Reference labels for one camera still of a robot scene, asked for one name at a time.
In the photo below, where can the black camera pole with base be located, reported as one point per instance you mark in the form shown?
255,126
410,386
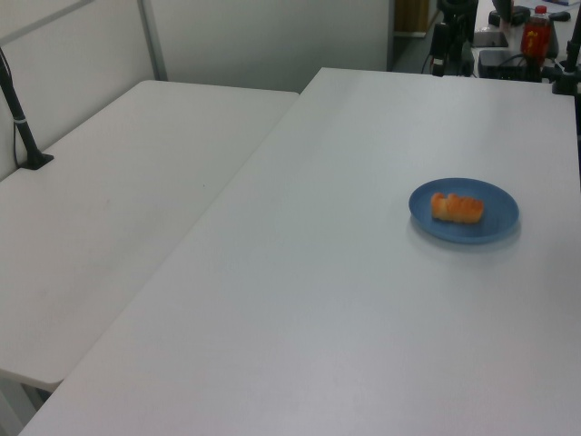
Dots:
20,122

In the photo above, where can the wooden cabinet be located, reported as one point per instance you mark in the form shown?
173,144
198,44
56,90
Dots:
410,16

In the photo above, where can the black box device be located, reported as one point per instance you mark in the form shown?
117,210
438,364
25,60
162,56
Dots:
499,61

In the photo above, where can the black computer mouse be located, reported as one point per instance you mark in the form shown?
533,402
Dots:
559,16

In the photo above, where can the orange bread roll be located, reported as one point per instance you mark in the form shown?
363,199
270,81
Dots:
456,209

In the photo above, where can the red drink bottle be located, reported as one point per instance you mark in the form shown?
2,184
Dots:
537,38

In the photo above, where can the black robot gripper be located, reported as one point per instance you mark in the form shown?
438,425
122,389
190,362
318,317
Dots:
456,11

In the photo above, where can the grey flat tray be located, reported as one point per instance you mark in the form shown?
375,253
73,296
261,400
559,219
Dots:
490,39

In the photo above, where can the black clamp stand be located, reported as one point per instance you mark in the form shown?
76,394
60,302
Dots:
567,75

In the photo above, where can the dark tapered object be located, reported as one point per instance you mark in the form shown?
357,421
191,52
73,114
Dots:
503,13

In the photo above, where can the white rounded-corner table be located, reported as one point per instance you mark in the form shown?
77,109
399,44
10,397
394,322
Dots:
113,204

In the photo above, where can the blue round plate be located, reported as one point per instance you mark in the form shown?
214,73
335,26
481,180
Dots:
463,231

